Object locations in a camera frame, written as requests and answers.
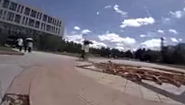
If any row of trees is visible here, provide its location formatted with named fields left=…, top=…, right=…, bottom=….
left=0, top=21, right=185, bottom=69

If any grey paved plaza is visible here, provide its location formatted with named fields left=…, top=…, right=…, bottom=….
left=0, top=45, right=185, bottom=105

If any broken red paving patch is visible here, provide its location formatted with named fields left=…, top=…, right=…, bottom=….
left=91, top=59, right=185, bottom=89

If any tall mast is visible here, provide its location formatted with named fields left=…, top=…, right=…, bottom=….
left=158, top=36, right=167, bottom=55

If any pale building with dark windows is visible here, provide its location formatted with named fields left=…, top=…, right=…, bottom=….
left=0, top=0, right=68, bottom=51

